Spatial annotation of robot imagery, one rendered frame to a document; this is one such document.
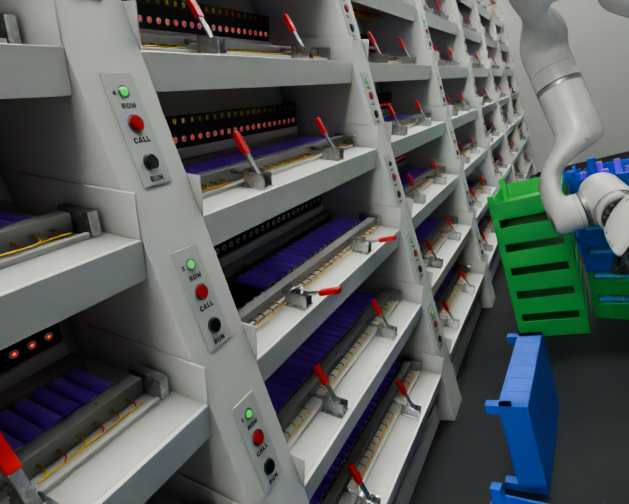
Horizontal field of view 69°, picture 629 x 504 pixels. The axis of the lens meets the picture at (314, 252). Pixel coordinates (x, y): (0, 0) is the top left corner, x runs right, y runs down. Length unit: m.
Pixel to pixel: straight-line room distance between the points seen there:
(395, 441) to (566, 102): 0.78
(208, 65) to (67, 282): 0.36
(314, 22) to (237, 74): 0.45
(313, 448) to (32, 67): 0.60
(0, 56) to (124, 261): 0.20
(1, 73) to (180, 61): 0.22
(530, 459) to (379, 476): 0.30
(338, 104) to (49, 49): 0.72
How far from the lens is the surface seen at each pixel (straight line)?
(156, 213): 0.53
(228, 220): 0.61
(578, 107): 1.10
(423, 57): 1.77
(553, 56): 1.13
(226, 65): 0.71
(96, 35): 0.56
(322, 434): 0.78
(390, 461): 1.01
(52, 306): 0.46
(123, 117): 0.54
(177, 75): 0.63
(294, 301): 0.73
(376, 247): 0.98
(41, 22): 0.55
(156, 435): 0.53
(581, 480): 1.14
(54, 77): 0.53
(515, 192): 1.80
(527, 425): 1.01
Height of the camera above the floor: 0.76
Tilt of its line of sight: 11 degrees down
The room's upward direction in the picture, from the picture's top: 18 degrees counter-clockwise
